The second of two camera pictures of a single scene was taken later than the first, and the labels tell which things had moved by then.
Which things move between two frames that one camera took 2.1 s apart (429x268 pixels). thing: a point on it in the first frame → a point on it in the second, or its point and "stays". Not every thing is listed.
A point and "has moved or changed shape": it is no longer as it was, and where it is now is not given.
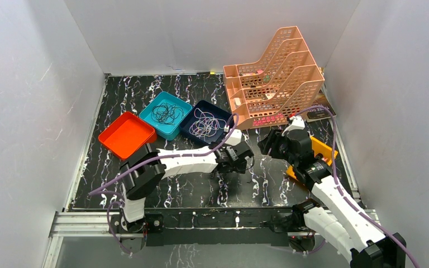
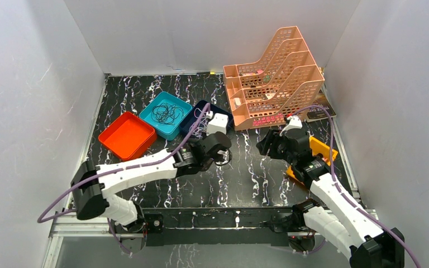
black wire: x=249 y=168 has moved or changed shape
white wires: x=206 y=124 stays
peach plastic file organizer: x=287 y=79 stays
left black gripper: x=242 y=157 → x=207 y=136
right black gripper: x=273 y=136 stays
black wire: x=166 y=113 stays
